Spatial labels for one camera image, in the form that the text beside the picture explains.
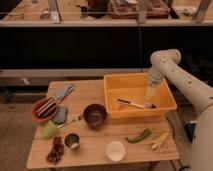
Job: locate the purple bowl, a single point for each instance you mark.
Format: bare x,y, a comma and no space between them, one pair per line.
94,115

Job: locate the wooden table board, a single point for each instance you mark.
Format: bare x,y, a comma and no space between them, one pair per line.
93,143

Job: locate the grey cloth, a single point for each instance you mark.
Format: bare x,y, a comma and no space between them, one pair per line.
61,93

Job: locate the dark striped item in bowl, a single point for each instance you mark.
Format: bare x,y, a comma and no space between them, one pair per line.
47,105

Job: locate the black power adapter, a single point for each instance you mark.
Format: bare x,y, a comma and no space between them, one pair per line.
189,130

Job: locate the small metal cup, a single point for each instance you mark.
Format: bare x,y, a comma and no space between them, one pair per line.
72,141

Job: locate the green pepper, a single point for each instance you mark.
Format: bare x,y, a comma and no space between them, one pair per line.
140,137

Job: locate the yellow corn toy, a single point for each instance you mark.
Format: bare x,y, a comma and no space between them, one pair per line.
156,144

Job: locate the yellow plastic bin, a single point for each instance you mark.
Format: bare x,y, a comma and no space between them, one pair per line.
132,87

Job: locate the bunch of dark grapes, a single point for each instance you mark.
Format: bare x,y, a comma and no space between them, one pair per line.
54,156

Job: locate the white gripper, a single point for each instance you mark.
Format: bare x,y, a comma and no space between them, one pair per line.
149,92

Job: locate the green plastic cup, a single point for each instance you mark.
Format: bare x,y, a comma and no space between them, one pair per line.
49,130

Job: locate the black handled knife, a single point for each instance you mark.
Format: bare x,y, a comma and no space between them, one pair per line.
130,103

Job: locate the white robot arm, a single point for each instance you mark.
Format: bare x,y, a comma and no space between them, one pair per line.
165,65

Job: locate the orange bowl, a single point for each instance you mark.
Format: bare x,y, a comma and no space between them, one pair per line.
47,116

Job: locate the silver fork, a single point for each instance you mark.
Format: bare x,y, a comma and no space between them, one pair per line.
74,120

